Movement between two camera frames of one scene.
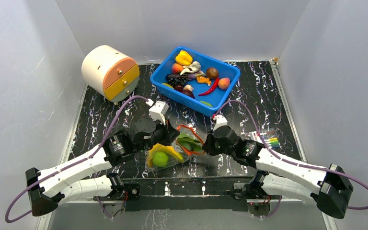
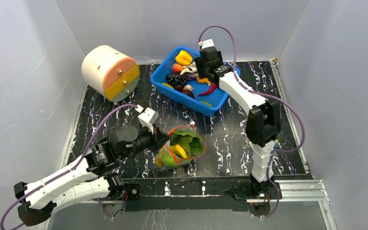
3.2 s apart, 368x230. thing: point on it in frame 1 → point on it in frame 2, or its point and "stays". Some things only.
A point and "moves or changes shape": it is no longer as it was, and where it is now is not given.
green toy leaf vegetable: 197,146 moves or changes shape
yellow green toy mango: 168,85 stays
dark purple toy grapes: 175,79 stays
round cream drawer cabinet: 109,73 stays
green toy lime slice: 206,103 stays
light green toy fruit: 160,159 → 168,161
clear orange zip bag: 189,142 moves or changes shape
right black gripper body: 209,144 → 201,70
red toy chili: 214,86 stays
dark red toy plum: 178,87 stays
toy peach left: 176,68 stays
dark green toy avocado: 187,144 moves or changes shape
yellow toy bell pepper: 184,58 stays
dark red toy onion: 188,92 stays
